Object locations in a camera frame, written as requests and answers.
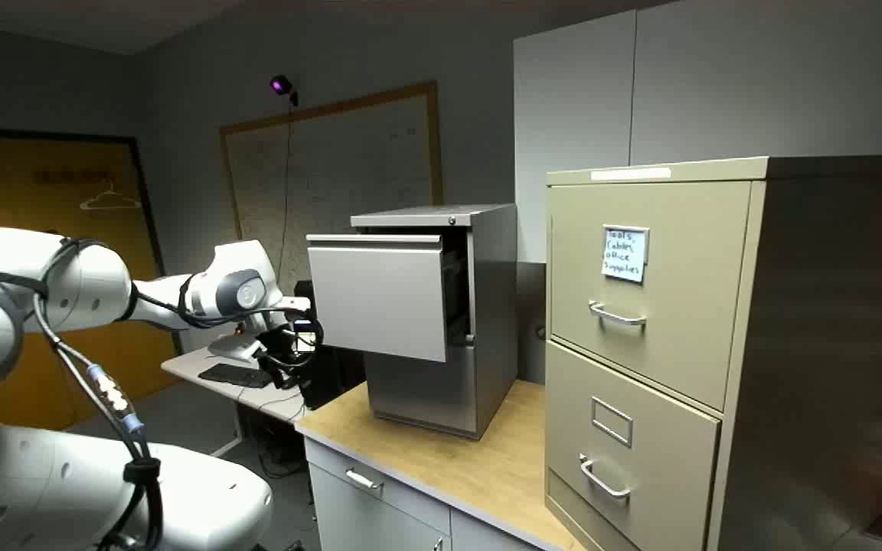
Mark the white paper label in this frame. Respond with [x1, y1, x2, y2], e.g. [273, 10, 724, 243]
[599, 227, 650, 284]

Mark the grey side desk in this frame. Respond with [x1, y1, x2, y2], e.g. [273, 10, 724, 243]
[161, 345, 309, 456]

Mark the tall white wall cabinet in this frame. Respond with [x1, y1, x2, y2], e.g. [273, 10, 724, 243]
[514, 0, 882, 264]

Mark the grey desk drawer unit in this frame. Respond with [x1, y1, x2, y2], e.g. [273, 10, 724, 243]
[307, 441, 536, 551]

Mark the beige lower cabinet drawer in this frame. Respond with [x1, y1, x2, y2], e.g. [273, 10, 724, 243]
[544, 345, 718, 551]

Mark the beige two-drawer filing cabinet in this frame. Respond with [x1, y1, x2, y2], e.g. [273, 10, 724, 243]
[544, 155, 882, 551]

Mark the wooden door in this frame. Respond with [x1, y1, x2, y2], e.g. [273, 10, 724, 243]
[0, 134, 161, 428]

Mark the grey top drawer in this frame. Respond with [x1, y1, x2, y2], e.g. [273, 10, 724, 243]
[307, 232, 465, 362]

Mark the beige upper cabinet drawer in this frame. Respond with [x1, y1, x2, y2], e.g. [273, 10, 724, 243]
[549, 184, 753, 407]

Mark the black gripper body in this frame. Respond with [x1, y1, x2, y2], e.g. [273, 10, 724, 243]
[254, 317, 324, 390]

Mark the wire clothes hanger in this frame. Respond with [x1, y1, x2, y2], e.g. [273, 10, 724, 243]
[79, 184, 141, 211]

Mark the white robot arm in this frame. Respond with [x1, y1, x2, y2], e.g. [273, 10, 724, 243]
[0, 227, 322, 551]

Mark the camera on thin stand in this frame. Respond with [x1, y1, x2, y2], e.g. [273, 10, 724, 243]
[269, 75, 299, 260]

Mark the beige cabinet drawer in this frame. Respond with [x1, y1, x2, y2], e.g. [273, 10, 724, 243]
[544, 345, 718, 551]
[549, 184, 753, 407]

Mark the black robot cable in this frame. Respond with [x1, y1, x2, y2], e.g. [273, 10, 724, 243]
[27, 294, 164, 551]

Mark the small grey filing cabinet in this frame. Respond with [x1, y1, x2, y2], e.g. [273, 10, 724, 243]
[352, 205, 514, 437]

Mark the wall whiteboard with wood frame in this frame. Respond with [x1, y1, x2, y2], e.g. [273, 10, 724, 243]
[219, 83, 443, 292]

